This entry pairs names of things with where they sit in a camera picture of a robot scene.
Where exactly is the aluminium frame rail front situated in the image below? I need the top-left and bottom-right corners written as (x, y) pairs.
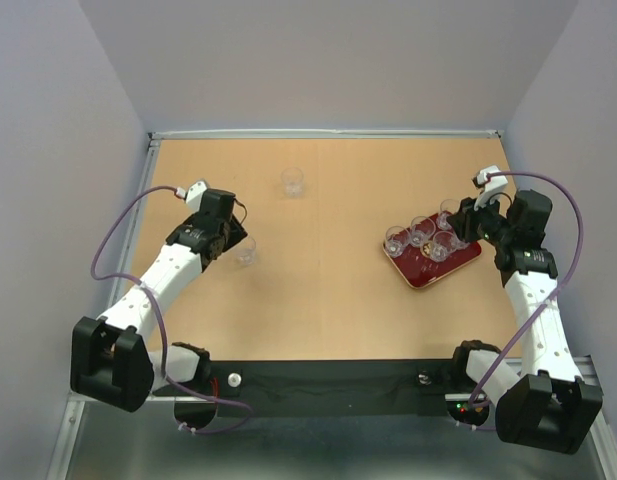
top-left (67, 355), bottom-right (602, 401)

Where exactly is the red rectangular tray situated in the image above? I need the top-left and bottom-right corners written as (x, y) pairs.
top-left (384, 212), bottom-right (482, 289)

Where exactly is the aluminium frame rail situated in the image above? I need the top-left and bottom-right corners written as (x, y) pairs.
top-left (90, 139), bottom-right (162, 361)
top-left (67, 355), bottom-right (602, 401)
top-left (149, 128), bottom-right (500, 141)

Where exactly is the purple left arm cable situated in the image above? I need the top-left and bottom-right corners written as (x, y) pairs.
top-left (90, 185), bottom-right (254, 435)

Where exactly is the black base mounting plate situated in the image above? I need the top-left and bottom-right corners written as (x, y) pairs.
top-left (152, 359), bottom-right (509, 419)

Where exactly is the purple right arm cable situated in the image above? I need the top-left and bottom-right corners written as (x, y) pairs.
top-left (455, 170), bottom-right (587, 432)

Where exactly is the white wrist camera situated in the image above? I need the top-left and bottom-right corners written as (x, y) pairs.
top-left (175, 179), bottom-right (209, 212)
top-left (473, 165), bottom-right (508, 211)

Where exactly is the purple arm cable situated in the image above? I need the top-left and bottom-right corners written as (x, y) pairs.
top-left (90, 185), bottom-right (254, 435)
top-left (455, 170), bottom-right (587, 432)

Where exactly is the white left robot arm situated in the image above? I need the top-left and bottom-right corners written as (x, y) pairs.
top-left (70, 181), bottom-right (247, 412)

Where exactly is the clear glass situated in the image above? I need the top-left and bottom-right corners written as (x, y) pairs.
top-left (383, 226), bottom-right (410, 258)
top-left (234, 236), bottom-right (257, 266)
top-left (281, 167), bottom-right (304, 197)
top-left (436, 199), bottom-right (460, 231)
top-left (429, 231), bottom-right (457, 263)
top-left (410, 215), bottom-right (436, 247)

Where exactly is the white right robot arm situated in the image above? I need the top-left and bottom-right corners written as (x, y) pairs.
top-left (448, 190), bottom-right (603, 454)

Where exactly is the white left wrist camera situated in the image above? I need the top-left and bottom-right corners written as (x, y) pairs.
top-left (175, 179), bottom-right (209, 212)

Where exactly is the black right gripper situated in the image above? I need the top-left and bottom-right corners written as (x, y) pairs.
top-left (444, 190), bottom-right (514, 247)

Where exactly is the aluminium frame rail back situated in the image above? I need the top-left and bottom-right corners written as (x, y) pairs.
top-left (149, 128), bottom-right (500, 141)

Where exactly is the aluminium frame rail left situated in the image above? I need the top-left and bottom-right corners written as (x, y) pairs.
top-left (90, 139), bottom-right (162, 361)

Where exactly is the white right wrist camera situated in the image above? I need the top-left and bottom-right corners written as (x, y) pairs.
top-left (473, 165), bottom-right (508, 211)

